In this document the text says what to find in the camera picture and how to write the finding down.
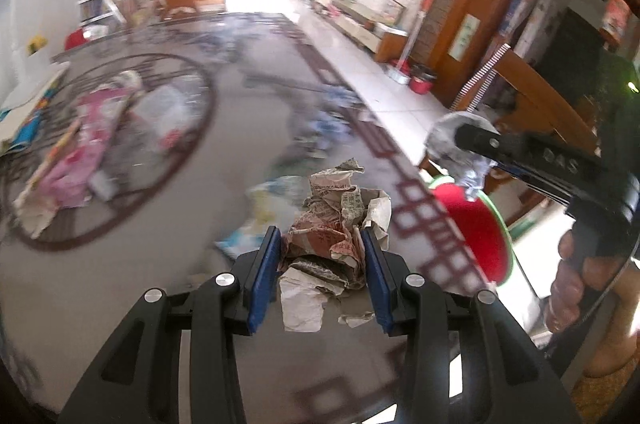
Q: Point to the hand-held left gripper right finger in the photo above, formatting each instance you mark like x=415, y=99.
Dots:
x=377, y=279

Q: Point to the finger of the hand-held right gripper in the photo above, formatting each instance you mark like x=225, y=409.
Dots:
x=530, y=181
x=480, y=139

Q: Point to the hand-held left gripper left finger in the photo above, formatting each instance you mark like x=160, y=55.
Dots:
x=265, y=274

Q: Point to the white wrapper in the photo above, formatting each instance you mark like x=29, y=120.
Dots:
x=445, y=141

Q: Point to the printed paper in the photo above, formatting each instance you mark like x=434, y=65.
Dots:
x=325, y=224

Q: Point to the red bucket with green rim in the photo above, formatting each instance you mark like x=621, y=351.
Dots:
x=470, y=234

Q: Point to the clear plastic package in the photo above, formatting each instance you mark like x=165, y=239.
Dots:
x=160, y=109

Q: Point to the pink snack bag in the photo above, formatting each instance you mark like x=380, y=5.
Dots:
x=65, y=174

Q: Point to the long pink snack box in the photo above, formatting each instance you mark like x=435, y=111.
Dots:
x=35, y=199

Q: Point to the person's right forearm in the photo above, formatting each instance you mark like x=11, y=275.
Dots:
x=617, y=339

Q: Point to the person's right hand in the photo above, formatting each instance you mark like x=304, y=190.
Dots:
x=565, y=289

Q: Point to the pale blue yellow wrapper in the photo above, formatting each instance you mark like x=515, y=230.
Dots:
x=265, y=209

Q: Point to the red basin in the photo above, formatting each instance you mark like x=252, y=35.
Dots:
x=421, y=81

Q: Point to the small framed bamboo picture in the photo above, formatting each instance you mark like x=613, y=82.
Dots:
x=464, y=38

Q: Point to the metal basin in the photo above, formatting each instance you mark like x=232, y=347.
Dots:
x=399, y=71

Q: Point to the long television cabinet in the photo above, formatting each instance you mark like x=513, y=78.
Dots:
x=365, y=24

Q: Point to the pink foil wrapper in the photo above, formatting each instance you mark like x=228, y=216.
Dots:
x=100, y=104

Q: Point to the stack of children's books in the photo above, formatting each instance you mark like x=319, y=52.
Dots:
x=30, y=124

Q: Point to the red round container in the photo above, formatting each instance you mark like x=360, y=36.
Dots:
x=76, y=39

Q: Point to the red wall decoration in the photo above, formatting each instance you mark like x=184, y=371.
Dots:
x=615, y=16

